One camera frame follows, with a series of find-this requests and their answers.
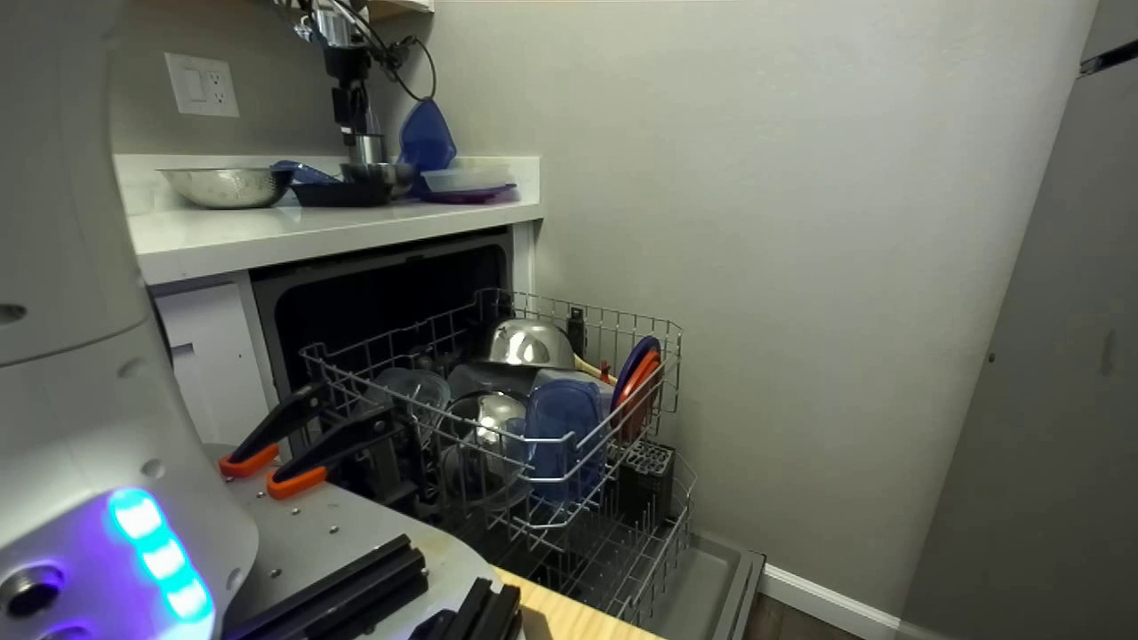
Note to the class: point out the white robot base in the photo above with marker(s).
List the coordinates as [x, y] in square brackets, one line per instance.
[113, 515]

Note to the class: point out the open dishwasher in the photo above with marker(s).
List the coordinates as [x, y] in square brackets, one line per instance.
[633, 559]

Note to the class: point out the upper steel bowl in rack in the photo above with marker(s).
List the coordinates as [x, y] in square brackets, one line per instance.
[529, 341]

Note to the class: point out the steel bowl in rack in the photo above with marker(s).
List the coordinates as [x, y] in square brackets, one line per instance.
[529, 341]
[498, 418]

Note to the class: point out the orange and blue plate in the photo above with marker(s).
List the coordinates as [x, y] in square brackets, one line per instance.
[633, 392]

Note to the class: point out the lower steel bowl in rack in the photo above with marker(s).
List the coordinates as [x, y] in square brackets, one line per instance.
[498, 418]

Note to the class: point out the clear plastic container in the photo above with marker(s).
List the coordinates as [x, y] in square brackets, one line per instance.
[421, 392]

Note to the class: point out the blue container on counter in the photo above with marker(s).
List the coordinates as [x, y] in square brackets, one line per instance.
[430, 139]

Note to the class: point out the small steel bowl on counter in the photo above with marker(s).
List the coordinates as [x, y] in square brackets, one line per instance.
[387, 174]

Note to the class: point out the orange black clamp right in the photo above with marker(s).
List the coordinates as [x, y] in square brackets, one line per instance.
[316, 462]

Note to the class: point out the orange black clamp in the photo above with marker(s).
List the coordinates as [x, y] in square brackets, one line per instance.
[316, 462]
[266, 438]

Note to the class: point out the orange black clamp left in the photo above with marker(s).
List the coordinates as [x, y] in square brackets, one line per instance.
[266, 438]

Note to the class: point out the steel colander bowl on counter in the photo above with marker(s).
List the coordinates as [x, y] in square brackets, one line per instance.
[230, 186]

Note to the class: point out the white wire dishwasher rack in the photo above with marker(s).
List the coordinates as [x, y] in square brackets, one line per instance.
[470, 486]

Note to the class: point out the white wall outlet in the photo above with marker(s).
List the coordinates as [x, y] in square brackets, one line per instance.
[200, 85]

